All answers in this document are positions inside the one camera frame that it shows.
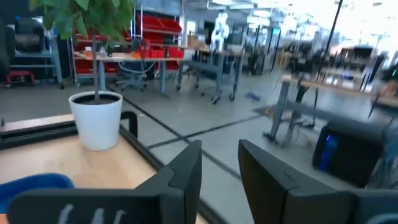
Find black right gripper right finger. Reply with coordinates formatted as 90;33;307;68
238;139;398;224

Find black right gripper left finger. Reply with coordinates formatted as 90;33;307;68
6;139;203;224

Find blue plastic tray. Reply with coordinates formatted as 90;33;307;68
0;173;75;215

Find black computer tower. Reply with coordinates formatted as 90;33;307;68
312;120;391;190

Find wooden table with grey legs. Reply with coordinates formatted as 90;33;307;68
262;73;398;149

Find green plant in white pot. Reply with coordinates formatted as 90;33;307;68
29;0;139;152

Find blue floor object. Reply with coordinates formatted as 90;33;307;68
244;91;262;103

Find office chair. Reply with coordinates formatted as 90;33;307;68
115;60;149;93

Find grey rolling table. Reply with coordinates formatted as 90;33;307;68
175;46;248;105

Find workbench with grey legs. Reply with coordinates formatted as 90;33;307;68
73;51;195;96

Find white humanoid robot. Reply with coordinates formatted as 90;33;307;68
210;11;231;53

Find red bin shelving unit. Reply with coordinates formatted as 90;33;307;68
70;14;185;86

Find blue metal shelf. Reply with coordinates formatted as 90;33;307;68
6;17;64;85

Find black pole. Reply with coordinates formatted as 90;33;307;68
315;0;345;83

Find red stool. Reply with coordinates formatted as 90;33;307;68
3;70;36;88

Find black aluminium table frame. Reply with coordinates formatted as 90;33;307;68
0;120;233;224

